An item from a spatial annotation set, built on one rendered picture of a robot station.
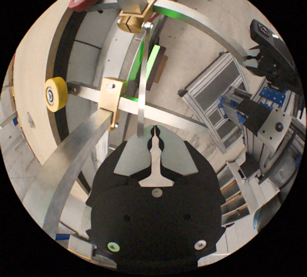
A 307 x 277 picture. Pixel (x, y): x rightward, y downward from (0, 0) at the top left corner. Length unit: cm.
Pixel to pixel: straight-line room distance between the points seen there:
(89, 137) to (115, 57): 37
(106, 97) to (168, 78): 88
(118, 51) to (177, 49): 77
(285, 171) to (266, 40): 41
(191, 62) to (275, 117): 96
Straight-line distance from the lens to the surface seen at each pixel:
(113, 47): 47
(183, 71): 108
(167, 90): 105
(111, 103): 22
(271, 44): 21
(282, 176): 49
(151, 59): 33
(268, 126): 37
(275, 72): 25
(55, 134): 37
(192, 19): 24
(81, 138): 15
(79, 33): 38
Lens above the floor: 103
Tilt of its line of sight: 62 degrees down
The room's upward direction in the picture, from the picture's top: 179 degrees counter-clockwise
